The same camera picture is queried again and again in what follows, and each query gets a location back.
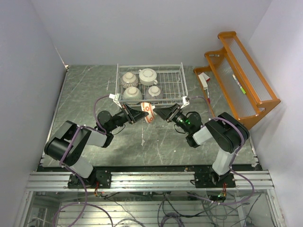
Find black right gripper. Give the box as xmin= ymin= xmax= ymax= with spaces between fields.
xmin=153 ymin=103 xmax=191 ymax=134

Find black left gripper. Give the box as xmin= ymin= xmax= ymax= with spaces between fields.
xmin=108 ymin=104 xmax=149 ymax=132

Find white bowl red pattern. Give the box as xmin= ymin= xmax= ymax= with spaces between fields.
xmin=141 ymin=102 xmax=156 ymax=123

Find white wire dish rack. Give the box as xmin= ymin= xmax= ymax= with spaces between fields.
xmin=116 ymin=63 xmax=188 ymax=106

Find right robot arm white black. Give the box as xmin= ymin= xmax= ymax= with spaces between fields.
xmin=153 ymin=104 xmax=250 ymax=187

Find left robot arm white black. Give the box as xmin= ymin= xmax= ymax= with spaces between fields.
xmin=44 ymin=105 xmax=149 ymax=188

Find orange wooden shelf rack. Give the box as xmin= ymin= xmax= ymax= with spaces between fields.
xmin=193 ymin=31 xmax=281 ymax=130

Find pale green bowl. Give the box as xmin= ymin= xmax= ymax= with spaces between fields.
xmin=123 ymin=87 xmax=143 ymax=105

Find grey striped bowl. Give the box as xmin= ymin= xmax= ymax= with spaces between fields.
xmin=145 ymin=86 xmax=164 ymax=100

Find brown patterned bowl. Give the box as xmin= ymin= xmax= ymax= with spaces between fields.
xmin=121 ymin=72 xmax=139 ymax=88

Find red pen on table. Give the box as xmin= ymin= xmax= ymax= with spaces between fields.
xmin=206 ymin=88 xmax=211 ymax=103

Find white red eraser block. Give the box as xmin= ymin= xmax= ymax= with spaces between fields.
xmin=198 ymin=72 xmax=210 ymax=90

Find marker pen on shelf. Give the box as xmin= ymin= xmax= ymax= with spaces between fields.
xmin=232 ymin=74 xmax=246 ymax=95

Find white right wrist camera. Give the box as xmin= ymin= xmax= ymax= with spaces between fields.
xmin=180 ymin=96 xmax=189 ymax=109

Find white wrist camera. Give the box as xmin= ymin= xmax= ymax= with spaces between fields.
xmin=180 ymin=96 xmax=189 ymax=109
xmin=109 ymin=93 xmax=122 ymax=108

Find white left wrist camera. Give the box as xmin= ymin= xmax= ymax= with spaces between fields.
xmin=109 ymin=93 xmax=122 ymax=108

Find cream two-handled soup bowl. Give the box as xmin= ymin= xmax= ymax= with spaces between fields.
xmin=139 ymin=68 xmax=158 ymax=86

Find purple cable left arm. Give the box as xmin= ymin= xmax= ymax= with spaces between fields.
xmin=52 ymin=95 xmax=112 ymax=227

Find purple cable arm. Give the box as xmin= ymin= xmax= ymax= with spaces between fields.
xmin=189 ymin=96 xmax=255 ymax=205
xmin=52 ymin=95 xmax=112 ymax=227

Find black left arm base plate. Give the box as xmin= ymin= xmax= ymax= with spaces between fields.
xmin=67 ymin=169 xmax=112 ymax=189

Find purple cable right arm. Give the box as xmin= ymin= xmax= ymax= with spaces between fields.
xmin=189 ymin=96 xmax=255 ymax=205

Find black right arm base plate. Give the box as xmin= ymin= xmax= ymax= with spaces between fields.
xmin=190 ymin=171 xmax=236 ymax=188

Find loose cables under table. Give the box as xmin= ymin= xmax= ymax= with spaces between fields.
xmin=52 ymin=189 xmax=268 ymax=227

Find aluminium mounting rail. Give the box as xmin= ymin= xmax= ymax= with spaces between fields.
xmin=26 ymin=171 xmax=274 ymax=192

